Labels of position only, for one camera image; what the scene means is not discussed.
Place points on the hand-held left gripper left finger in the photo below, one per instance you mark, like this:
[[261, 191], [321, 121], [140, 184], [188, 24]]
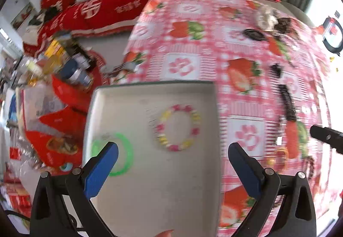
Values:
[[100, 170]]

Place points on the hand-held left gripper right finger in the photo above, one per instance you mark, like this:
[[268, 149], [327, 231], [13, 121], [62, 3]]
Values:
[[245, 170]]

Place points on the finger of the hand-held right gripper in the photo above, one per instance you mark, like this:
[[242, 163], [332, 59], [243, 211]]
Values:
[[328, 136]]

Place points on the silver hair clip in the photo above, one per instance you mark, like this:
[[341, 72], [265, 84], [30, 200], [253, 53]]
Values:
[[280, 139]]

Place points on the grey tray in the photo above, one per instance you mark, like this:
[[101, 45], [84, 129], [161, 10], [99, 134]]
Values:
[[160, 186]]

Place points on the small black claw clip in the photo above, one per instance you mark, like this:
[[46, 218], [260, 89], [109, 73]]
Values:
[[276, 70]]

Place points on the person's left hand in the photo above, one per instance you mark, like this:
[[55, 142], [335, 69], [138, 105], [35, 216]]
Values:
[[164, 233]]

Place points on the red snack packet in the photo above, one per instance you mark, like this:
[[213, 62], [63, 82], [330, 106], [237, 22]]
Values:
[[56, 130]]

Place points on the red bag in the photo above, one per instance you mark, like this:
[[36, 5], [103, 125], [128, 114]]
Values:
[[67, 95]]

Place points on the blue capped bottle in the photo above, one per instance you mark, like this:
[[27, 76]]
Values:
[[75, 72]]

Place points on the black round appliance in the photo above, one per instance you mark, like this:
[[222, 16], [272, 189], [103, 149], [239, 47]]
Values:
[[335, 35]]

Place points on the yellow bottle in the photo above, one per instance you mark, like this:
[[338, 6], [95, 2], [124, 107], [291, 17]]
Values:
[[53, 65]]

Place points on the dark brown hair accessory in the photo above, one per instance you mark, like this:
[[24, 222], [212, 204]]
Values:
[[285, 25]]

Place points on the black oval hair clip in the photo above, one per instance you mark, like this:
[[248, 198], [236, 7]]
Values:
[[253, 35]]

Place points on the white flower scrunchie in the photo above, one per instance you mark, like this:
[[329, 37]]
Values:
[[266, 19]]

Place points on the strawberry print tablecloth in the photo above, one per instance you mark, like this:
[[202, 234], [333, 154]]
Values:
[[187, 39]]

